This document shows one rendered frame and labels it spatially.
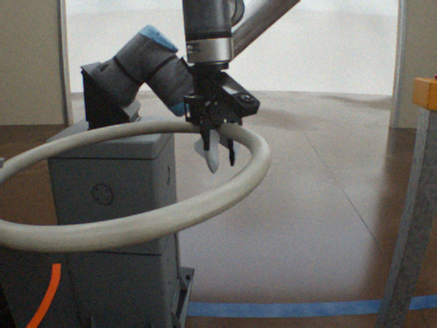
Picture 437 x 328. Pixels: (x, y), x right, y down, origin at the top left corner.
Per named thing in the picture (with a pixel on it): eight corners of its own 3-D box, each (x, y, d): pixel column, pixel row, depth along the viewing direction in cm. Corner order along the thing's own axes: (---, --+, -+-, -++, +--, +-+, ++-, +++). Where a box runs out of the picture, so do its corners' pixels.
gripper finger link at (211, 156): (199, 168, 77) (202, 123, 76) (218, 174, 73) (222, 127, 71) (187, 169, 75) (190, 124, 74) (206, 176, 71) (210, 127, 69)
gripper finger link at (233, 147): (226, 155, 82) (217, 117, 78) (246, 160, 78) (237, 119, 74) (216, 162, 80) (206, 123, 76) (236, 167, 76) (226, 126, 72)
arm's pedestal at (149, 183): (101, 272, 188) (79, 114, 161) (193, 277, 186) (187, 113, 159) (66, 336, 141) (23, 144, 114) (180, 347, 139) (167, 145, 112)
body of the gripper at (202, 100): (212, 118, 80) (207, 62, 76) (241, 122, 73) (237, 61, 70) (184, 125, 75) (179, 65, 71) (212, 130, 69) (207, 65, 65)
